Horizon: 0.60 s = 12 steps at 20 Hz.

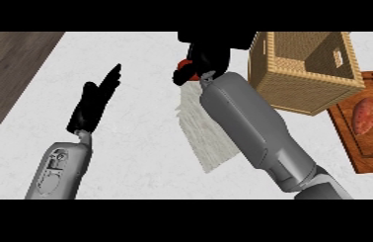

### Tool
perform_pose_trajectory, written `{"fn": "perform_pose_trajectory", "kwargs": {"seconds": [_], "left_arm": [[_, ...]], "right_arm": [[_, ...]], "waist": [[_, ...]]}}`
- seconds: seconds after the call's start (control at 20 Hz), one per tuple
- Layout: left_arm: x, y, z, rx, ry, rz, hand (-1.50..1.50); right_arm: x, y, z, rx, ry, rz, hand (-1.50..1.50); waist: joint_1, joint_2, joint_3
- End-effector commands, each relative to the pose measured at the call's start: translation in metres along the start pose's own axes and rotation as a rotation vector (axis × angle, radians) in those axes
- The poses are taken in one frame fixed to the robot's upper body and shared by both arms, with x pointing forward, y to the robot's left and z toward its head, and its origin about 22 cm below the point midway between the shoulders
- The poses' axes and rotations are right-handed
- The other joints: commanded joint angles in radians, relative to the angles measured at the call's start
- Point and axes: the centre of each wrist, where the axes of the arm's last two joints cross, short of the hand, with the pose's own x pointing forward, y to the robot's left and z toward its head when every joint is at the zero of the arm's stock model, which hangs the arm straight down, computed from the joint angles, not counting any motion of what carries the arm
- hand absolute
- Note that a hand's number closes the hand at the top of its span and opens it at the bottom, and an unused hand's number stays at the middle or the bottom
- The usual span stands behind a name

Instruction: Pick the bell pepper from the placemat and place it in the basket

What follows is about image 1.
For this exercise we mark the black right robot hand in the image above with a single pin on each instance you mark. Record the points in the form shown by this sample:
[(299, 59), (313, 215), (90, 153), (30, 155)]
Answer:
[(208, 60)]

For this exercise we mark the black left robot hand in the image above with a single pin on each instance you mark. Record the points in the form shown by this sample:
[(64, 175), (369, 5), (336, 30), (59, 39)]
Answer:
[(92, 104)]

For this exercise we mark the red bell pepper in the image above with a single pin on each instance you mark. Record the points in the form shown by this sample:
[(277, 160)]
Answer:
[(184, 65)]

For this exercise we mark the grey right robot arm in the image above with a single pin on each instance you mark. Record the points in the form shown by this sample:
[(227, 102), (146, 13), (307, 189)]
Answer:
[(263, 130)]

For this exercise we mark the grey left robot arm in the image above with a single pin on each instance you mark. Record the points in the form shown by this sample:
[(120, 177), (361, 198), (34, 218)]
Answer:
[(58, 170)]

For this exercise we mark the tan wicker basket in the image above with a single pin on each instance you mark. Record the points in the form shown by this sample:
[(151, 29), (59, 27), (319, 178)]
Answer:
[(301, 74)]

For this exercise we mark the pale grey fringed placemat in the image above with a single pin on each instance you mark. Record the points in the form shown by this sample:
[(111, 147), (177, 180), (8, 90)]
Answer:
[(207, 134)]

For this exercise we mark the black appliance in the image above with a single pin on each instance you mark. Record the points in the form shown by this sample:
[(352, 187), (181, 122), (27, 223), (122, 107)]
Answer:
[(215, 38)]

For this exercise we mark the orange sweet potato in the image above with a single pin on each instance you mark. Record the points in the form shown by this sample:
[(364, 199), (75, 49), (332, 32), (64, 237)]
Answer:
[(363, 116)]

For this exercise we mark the brown wooden cutting board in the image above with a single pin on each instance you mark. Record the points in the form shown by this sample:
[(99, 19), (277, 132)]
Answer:
[(357, 127)]

